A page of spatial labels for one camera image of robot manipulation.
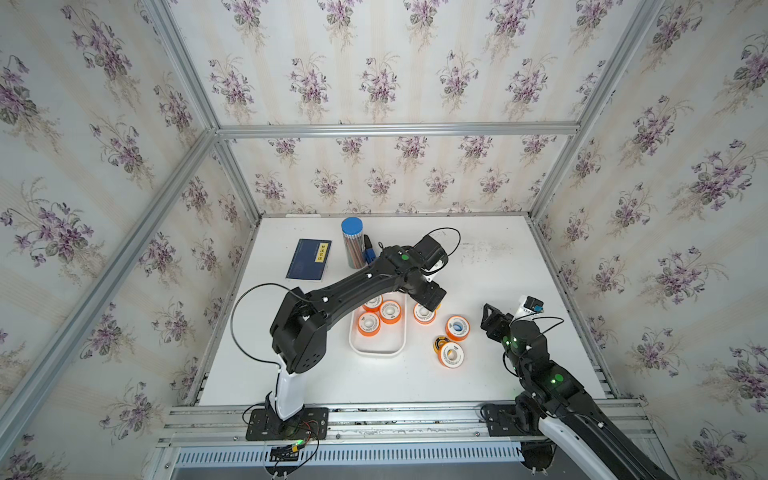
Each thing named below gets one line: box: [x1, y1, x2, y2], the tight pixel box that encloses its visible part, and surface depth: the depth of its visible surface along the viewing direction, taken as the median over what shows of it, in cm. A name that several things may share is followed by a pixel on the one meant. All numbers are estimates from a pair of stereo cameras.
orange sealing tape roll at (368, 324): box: [357, 312, 381, 337], surface depth 90 cm
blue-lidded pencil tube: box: [341, 217, 366, 269], surface depth 93 cm
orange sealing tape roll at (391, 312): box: [380, 300, 402, 325], surface depth 93 cm
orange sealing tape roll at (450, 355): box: [437, 342, 465, 369], surface depth 83 cm
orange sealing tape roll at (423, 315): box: [413, 303, 436, 324], surface depth 91 cm
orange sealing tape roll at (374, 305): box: [362, 295, 384, 312], surface depth 94 cm
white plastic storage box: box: [349, 292, 407, 356], surface depth 90 cm
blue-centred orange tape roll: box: [445, 315, 471, 342], surface depth 88 cm
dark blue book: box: [285, 238, 332, 282], surface depth 107 cm
